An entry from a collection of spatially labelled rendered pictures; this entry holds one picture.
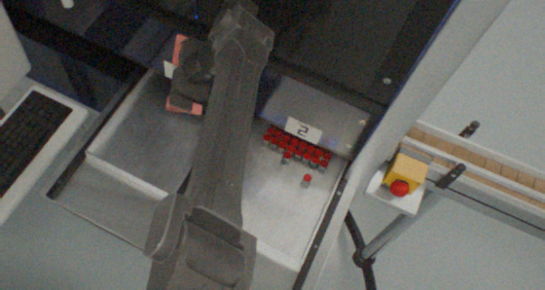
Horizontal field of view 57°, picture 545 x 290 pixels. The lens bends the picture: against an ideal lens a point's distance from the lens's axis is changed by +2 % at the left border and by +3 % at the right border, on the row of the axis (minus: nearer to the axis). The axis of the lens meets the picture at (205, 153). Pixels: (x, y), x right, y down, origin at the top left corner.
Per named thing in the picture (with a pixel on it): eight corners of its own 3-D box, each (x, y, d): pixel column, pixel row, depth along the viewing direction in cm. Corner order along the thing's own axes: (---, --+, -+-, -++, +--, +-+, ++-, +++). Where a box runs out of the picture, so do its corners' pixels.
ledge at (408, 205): (380, 153, 131) (382, 150, 129) (428, 174, 128) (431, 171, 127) (362, 195, 125) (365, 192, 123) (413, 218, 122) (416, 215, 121)
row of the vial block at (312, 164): (262, 140, 130) (265, 131, 125) (325, 169, 126) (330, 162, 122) (259, 147, 129) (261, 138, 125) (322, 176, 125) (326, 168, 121)
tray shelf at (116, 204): (140, 65, 143) (140, 61, 142) (365, 167, 129) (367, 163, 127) (39, 196, 123) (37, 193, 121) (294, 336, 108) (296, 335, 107)
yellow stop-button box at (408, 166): (389, 160, 119) (401, 145, 113) (418, 172, 118) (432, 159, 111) (380, 184, 116) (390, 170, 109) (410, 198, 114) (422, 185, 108)
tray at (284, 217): (260, 116, 134) (262, 108, 131) (349, 156, 128) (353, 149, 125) (201, 216, 119) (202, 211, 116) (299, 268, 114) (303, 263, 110)
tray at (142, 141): (155, 67, 141) (154, 59, 138) (235, 104, 135) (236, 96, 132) (87, 158, 126) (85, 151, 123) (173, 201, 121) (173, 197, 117)
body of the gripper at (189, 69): (171, 93, 85) (191, 80, 78) (178, 42, 88) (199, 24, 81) (203, 104, 88) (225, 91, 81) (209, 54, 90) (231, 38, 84)
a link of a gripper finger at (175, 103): (151, 116, 91) (172, 101, 83) (156, 81, 93) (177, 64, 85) (183, 125, 94) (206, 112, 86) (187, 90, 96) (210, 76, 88)
